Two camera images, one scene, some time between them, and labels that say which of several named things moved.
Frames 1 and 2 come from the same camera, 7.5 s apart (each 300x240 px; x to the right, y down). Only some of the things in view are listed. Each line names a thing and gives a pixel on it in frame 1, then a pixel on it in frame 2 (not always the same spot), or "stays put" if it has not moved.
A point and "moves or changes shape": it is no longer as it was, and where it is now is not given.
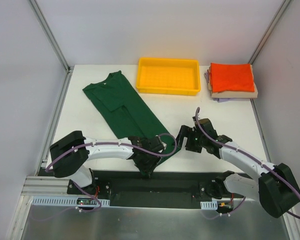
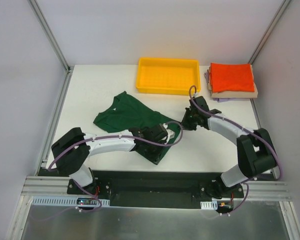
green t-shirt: (126, 115) moves or changes shape
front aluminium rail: (37, 186) stays put
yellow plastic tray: (168, 76) stays put
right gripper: (190, 141) -> (189, 122)
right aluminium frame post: (282, 10) stays put
